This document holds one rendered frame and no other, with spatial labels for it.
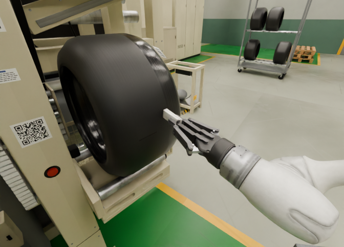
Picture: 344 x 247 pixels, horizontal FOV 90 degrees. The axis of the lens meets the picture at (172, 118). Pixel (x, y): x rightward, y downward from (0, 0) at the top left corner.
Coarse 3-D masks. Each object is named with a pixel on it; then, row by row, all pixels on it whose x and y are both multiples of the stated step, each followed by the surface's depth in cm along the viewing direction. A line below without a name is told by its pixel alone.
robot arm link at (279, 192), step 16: (256, 176) 34; (272, 176) 33; (288, 176) 33; (256, 192) 34; (272, 192) 32; (288, 192) 31; (304, 192) 31; (320, 192) 32; (256, 208) 35; (272, 208) 32; (288, 208) 30; (304, 208) 30; (320, 208) 29; (288, 224) 31; (304, 224) 30; (320, 224) 29; (336, 224) 29; (304, 240) 31; (320, 240) 29
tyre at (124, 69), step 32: (64, 64) 56; (96, 64) 47; (128, 64) 51; (160, 64) 57; (64, 96) 76; (96, 96) 47; (128, 96) 48; (160, 96) 54; (96, 128) 92; (128, 128) 49; (160, 128) 56; (96, 160) 74; (128, 160) 54
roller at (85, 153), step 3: (81, 150) 87; (84, 150) 87; (87, 150) 87; (81, 153) 85; (84, 153) 86; (87, 153) 86; (90, 153) 87; (78, 156) 84; (81, 156) 85; (84, 156) 86; (87, 156) 87; (75, 159) 84; (78, 159) 84; (81, 159) 85
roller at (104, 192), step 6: (162, 156) 84; (156, 162) 82; (144, 168) 78; (150, 168) 80; (132, 174) 74; (138, 174) 76; (114, 180) 71; (120, 180) 71; (126, 180) 72; (132, 180) 74; (108, 186) 68; (114, 186) 69; (120, 186) 71; (102, 192) 66; (108, 192) 67; (102, 198) 66
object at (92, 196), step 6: (78, 168) 73; (78, 174) 70; (84, 174) 70; (84, 180) 68; (84, 186) 65; (90, 186) 65; (84, 192) 67; (90, 192) 63; (96, 192) 65; (90, 198) 61; (96, 198) 61; (90, 204) 67; (96, 204) 60; (96, 210) 61; (102, 210) 63; (102, 216) 65
